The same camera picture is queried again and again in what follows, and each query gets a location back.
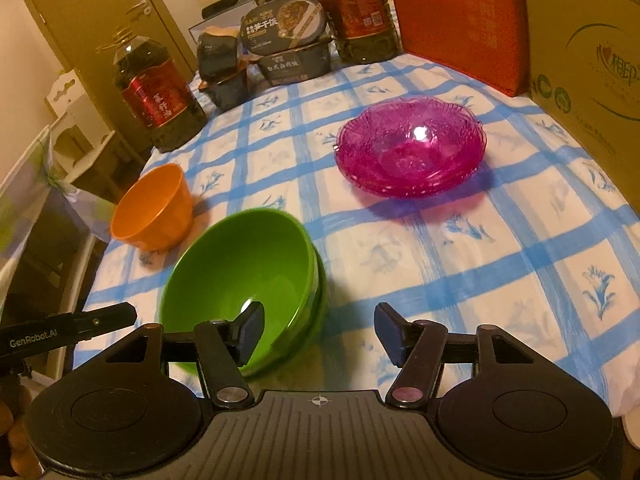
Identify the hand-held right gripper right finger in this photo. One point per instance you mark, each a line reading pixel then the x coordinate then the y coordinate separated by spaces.
pixel 389 332

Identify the pale patterned cloth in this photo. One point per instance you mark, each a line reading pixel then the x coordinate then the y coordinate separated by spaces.
pixel 45 200

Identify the white wooden chair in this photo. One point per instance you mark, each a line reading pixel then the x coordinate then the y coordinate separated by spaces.
pixel 65 105

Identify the orange plastic bowl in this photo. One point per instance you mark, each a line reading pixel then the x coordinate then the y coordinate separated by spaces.
pixel 150 210

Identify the blue checked tablecloth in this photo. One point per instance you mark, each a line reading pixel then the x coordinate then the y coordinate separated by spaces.
pixel 450 260

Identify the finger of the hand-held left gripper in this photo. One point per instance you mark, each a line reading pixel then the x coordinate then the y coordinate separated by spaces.
pixel 100 321

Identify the large cardboard box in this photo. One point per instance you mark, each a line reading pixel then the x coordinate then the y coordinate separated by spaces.
pixel 590 60

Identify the red tote bag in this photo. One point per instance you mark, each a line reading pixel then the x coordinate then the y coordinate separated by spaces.
pixel 460 15

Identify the instant rice box with picture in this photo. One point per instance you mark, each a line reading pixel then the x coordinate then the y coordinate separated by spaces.
pixel 285 22

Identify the green plastic bowl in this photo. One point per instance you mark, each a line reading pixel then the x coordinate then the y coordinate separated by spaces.
pixel 235 270
pixel 320 300

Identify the small dark tilted container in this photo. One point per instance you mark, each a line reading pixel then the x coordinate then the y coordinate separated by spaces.
pixel 217 55

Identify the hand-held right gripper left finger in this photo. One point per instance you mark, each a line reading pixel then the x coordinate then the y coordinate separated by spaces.
pixel 250 331

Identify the dark instant meal box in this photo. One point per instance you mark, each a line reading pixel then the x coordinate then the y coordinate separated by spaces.
pixel 295 65

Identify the person's left hand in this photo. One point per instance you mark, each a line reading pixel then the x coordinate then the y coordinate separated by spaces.
pixel 14 435

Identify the oil bottle with red label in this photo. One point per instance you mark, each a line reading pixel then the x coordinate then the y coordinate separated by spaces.
pixel 150 100
pixel 357 10

